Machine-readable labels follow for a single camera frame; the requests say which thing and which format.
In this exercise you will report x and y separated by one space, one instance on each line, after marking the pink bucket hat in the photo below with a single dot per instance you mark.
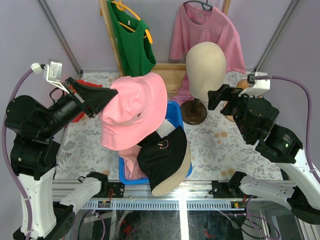
135 112

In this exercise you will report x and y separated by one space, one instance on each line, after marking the pink t-shirt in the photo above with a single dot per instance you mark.
193 26

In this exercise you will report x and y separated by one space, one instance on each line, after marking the beige mannequin head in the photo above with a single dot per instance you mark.
205 68

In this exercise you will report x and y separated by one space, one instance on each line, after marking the yellow clothes hanger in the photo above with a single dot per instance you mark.
123 17

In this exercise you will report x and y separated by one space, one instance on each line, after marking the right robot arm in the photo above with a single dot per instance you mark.
282 147

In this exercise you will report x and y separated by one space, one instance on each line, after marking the wooden clothes rack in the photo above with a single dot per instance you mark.
171 73

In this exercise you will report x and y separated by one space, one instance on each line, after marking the grey clothes hanger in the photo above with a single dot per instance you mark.
199 5

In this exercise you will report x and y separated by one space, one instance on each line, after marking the black bucket hat beige brim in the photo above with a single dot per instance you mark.
166 160

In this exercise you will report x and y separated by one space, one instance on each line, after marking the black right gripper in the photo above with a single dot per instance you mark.
224 92

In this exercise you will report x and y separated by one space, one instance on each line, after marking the red cloth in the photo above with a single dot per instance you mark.
85 83

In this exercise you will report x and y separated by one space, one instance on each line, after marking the blue plastic bin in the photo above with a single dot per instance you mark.
174 116

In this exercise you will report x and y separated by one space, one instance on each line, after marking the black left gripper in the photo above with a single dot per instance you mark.
79 97

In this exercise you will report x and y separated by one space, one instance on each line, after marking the aluminium frame rail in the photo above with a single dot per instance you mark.
190 195

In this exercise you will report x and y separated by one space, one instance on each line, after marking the white baseball cap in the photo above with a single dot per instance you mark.
165 128

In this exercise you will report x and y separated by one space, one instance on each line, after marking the green tank top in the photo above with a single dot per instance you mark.
136 54

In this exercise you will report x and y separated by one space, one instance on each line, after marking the pink cap in bin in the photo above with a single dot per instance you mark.
132 169

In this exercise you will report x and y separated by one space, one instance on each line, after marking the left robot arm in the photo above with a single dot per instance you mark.
33 158

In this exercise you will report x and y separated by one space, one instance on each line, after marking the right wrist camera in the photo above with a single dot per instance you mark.
257 88

